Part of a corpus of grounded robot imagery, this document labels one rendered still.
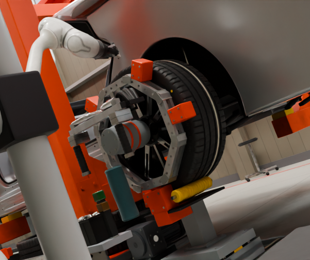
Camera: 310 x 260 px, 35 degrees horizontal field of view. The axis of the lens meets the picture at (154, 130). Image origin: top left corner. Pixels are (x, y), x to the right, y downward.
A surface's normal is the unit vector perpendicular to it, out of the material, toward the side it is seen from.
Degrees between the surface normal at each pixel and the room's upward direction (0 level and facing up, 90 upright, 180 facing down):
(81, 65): 90
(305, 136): 90
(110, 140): 90
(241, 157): 90
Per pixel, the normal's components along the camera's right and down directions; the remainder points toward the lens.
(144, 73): 0.72, 0.29
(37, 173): 0.28, -0.18
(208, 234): 0.64, -0.29
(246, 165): -0.65, 0.19
